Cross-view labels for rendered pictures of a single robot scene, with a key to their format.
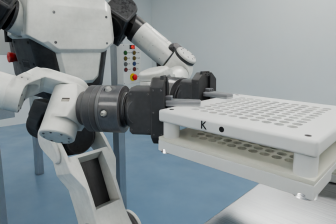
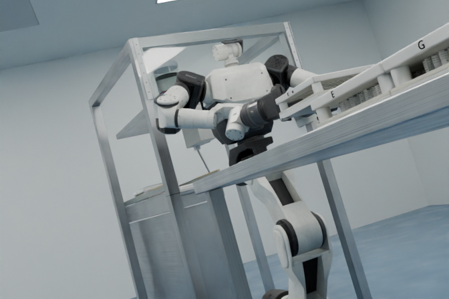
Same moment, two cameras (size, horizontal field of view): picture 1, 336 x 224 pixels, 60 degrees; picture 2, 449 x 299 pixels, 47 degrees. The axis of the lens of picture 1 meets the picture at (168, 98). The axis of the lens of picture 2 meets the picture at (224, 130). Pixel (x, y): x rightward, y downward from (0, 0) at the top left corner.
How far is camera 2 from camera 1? 123 cm
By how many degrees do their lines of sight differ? 30
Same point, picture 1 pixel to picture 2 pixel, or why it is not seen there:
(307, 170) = (315, 89)
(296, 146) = (309, 82)
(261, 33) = not seen: outside the picture
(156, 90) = (273, 91)
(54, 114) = (230, 122)
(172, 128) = (282, 105)
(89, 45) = (254, 95)
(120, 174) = (351, 253)
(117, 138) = (335, 209)
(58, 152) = not seen: hidden behind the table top
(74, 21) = (240, 82)
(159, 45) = not seen: hidden behind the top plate
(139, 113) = (269, 107)
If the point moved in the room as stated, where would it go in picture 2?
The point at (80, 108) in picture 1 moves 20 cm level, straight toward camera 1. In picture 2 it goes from (241, 114) to (232, 107)
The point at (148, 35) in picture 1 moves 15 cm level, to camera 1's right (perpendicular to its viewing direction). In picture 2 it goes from (300, 77) to (334, 65)
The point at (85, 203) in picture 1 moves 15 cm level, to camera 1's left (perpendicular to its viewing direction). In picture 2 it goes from (275, 205) to (240, 213)
